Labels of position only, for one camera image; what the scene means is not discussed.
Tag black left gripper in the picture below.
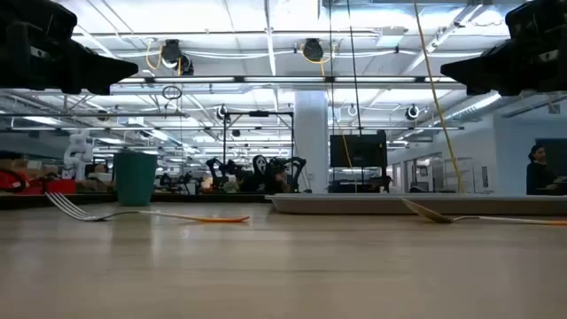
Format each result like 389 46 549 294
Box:
0 38 140 96

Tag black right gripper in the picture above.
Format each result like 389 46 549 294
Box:
439 39 567 97

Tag green plastic cup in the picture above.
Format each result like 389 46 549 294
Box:
113 151 159 207

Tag orange-handled metal spoon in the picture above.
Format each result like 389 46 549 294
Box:
400 197 567 227

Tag orange-handled metal fork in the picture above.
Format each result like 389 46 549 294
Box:
43 191 252 224

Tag grey serving tray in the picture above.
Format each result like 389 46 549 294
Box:
264 192 567 217

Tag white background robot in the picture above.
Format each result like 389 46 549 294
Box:
63 128 95 182

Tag dark doorway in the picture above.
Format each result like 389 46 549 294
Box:
534 137 567 197

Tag red box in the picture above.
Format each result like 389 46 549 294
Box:
0 169 78 197

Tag black monitor screen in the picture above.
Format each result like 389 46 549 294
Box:
330 132 389 169

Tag black background robot rig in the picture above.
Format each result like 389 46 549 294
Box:
205 155 307 194

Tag white building column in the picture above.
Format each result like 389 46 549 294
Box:
294 90 330 194

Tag white ghost face mask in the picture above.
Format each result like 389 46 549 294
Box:
252 154 268 179

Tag long ceiling light bar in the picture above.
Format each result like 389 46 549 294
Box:
109 75 458 85

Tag silver ventilation duct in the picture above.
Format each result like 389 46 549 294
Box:
436 91 504 126

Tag grey overhead rail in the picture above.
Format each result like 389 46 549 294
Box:
0 111 190 120

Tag yellow hanging cable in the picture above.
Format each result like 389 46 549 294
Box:
413 0 462 194

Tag black hanging cable loop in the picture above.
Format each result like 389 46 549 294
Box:
161 84 183 102

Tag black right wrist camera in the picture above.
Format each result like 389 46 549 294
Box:
504 0 567 43

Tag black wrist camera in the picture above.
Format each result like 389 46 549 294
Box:
0 0 79 43
504 0 567 43

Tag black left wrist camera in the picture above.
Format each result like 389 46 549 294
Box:
0 0 79 43

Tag black table edge frame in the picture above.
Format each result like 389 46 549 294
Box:
0 191 272 211

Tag black metal frame stand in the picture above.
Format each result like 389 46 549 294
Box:
222 110 296 194

